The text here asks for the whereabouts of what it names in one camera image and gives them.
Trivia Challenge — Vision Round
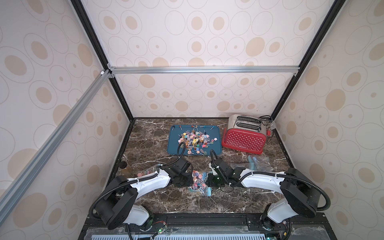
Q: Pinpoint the horizontal aluminium frame bar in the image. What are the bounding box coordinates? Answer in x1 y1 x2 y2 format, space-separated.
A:
111 66 300 74

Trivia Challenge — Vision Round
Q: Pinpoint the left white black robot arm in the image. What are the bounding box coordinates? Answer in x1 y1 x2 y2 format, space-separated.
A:
88 157 193 230

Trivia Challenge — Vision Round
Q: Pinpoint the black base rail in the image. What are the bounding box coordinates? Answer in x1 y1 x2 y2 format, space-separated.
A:
79 213 337 240

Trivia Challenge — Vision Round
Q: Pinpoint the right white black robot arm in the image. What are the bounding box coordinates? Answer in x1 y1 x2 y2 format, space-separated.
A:
207 154 331 230

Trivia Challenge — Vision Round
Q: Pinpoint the brown spice jar black cap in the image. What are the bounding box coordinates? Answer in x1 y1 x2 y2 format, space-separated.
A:
119 161 133 178

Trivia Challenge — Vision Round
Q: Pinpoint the candy ziploc bag front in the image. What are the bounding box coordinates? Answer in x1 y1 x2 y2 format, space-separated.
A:
189 170 212 197

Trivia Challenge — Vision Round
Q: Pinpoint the red silver toaster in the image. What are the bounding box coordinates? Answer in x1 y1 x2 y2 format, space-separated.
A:
222 115 268 155

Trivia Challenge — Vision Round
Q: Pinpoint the teal plastic tray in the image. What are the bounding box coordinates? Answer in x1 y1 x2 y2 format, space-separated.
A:
166 125 222 156

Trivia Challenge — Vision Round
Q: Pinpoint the left slanted aluminium frame bar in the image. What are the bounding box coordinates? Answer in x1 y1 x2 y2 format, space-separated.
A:
1 69 112 225

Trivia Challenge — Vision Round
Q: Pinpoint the toaster black power cable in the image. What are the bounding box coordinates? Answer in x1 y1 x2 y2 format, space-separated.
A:
258 115 277 139

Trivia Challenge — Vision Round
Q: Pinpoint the poured candy pile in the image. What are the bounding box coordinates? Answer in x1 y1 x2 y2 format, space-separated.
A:
172 125 218 156

